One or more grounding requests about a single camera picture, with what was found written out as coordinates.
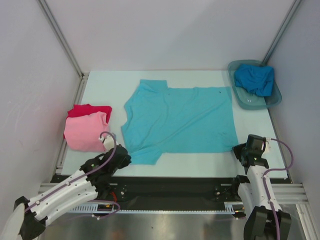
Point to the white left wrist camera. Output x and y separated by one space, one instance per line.
108 142

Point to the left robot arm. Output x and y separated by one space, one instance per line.
30 217

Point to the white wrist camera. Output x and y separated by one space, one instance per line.
267 145
108 142

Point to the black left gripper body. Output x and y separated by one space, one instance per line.
125 163

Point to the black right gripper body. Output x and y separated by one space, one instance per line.
240 151

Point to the red folded t-shirt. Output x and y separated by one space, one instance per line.
80 110

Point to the pink folded t-shirt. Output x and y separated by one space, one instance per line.
83 133

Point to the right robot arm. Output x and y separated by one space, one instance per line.
265 219

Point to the dark blue crumpled t-shirt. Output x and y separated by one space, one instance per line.
258 80

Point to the aluminium frame rail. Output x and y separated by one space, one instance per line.
293 193

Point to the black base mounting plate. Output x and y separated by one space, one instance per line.
168 193

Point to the light blue cable duct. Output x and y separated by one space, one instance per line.
94 207

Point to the light blue t-shirt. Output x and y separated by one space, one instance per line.
164 120

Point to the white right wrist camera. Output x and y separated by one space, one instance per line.
267 145

